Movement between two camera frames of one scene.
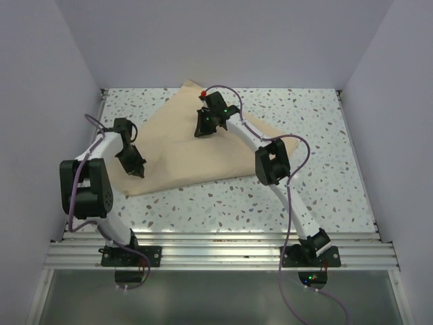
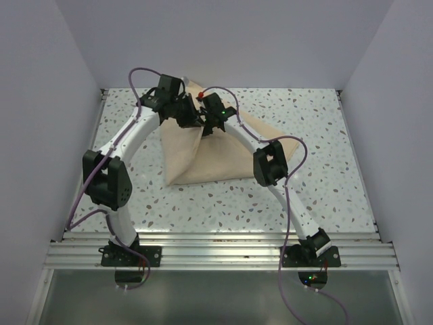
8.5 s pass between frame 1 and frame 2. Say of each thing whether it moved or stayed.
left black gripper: moved
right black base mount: stayed
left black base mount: stayed
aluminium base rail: stayed
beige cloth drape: moved
